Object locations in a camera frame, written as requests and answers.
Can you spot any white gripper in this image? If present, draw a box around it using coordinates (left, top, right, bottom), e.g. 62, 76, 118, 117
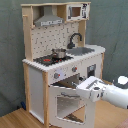
76, 76, 106, 102

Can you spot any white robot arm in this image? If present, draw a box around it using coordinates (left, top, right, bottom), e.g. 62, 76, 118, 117
76, 76, 128, 109

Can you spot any wooden toy kitchen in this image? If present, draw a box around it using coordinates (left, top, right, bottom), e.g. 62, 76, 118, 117
22, 2, 105, 128

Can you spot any white cabinet door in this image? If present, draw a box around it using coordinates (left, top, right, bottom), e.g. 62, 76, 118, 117
80, 55, 102, 78

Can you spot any right red stove knob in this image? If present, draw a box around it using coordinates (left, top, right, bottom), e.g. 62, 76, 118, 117
71, 66, 79, 73

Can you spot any red stove knob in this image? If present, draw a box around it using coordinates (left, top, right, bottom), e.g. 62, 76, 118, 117
71, 66, 79, 73
54, 73, 60, 79

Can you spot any left red stove knob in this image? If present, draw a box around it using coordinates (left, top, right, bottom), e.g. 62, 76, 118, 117
54, 73, 60, 79

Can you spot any grey toy sink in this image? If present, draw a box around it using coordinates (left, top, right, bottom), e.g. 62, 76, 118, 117
67, 47, 94, 56

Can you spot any silver toy pot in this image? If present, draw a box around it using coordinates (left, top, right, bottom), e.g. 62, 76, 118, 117
52, 49, 66, 59

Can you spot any black toy faucet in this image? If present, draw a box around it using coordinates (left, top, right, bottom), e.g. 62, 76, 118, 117
67, 33, 82, 49

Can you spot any black toy stovetop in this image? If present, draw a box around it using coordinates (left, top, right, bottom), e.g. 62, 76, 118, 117
34, 55, 71, 66

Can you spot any toy microwave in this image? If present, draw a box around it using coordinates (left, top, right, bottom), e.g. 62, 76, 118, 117
67, 3, 90, 21

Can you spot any grey range hood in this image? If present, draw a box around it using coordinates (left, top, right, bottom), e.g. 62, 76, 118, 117
34, 6, 64, 27

